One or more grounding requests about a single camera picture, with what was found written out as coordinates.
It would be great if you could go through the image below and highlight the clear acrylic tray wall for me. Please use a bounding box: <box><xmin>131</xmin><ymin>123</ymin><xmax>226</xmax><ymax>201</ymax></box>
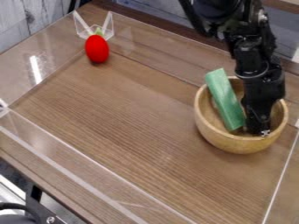
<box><xmin>0</xmin><ymin>99</ymin><xmax>196</xmax><ymax>224</ymax></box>

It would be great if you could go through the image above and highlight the green rectangular block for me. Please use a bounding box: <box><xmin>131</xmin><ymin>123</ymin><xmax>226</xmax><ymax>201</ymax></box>
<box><xmin>206</xmin><ymin>68</ymin><xmax>246</xmax><ymax>131</ymax></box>

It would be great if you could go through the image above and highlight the black metal table bracket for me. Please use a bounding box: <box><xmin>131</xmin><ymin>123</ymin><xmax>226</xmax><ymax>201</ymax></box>
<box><xmin>26</xmin><ymin>185</ymin><xmax>67</xmax><ymax>224</ymax></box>

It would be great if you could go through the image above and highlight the red toy strawberry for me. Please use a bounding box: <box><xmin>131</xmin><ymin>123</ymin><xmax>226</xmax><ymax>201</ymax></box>
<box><xmin>84</xmin><ymin>28</ymin><xmax>110</xmax><ymax>63</ymax></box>

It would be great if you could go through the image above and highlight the black cable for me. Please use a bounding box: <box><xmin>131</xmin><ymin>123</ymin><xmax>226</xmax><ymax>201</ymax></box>
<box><xmin>0</xmin><ymin>201</ymin><xmax>39</xmax><ymax>224</ymax></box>

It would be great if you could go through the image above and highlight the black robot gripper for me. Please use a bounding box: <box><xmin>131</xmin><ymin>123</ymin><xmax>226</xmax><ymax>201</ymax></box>
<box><xmin>231</xmin><ymin>38</ymin><xmax>286</xmax><ymax>137</ymax></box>

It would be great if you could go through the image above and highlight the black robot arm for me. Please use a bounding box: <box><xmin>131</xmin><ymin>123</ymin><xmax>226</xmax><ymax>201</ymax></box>
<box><xmin>178</xmin><ymin>0</ymin><xmax>286</xmax><ymax>136</ymax></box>

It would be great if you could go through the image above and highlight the light wooden bowl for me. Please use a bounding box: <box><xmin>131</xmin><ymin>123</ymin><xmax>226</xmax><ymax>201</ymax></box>
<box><xmin>194</xmin><ymin>76</ymin><xmax>289</xmax><ymax>154</ymax></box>

